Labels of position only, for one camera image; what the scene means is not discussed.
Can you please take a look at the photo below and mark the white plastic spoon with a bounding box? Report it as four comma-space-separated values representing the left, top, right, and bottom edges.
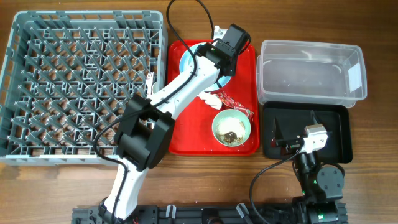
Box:
152, 82, 158, 94

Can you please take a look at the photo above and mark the white plastic fork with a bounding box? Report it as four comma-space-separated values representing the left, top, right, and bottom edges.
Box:
146, 72, 154, 96

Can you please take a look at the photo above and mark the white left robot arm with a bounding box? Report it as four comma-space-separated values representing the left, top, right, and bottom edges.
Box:
99, 24, 251, 223

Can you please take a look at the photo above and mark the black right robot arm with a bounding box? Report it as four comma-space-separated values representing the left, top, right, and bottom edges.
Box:
271, 111, 348, 223

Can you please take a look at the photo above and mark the grey dishwasher rack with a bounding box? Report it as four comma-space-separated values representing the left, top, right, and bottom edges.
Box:
1, 11, 168, 166

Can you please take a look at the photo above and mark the black plastic tray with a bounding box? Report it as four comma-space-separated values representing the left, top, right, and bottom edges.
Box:
262, 101, 353, 164

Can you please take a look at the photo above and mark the light blue plate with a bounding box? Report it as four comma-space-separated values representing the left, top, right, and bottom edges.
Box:
179, 42, 231, 92

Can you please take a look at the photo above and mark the red snack wrapper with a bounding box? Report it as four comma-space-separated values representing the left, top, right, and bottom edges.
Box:
216, 91, 254, 119

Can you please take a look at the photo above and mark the crumpled white napkin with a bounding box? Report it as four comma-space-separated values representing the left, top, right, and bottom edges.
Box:
198, 91, 223, 110

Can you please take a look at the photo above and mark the green bowl with rice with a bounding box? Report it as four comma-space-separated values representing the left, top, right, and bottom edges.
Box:
211, 109, 251, 147

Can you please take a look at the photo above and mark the clear plastic bin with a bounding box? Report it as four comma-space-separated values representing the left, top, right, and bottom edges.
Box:
256, 40, 368, 108

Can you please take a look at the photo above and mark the red plastic tray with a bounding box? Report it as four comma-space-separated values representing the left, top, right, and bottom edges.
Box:
169, 45, 260, 156

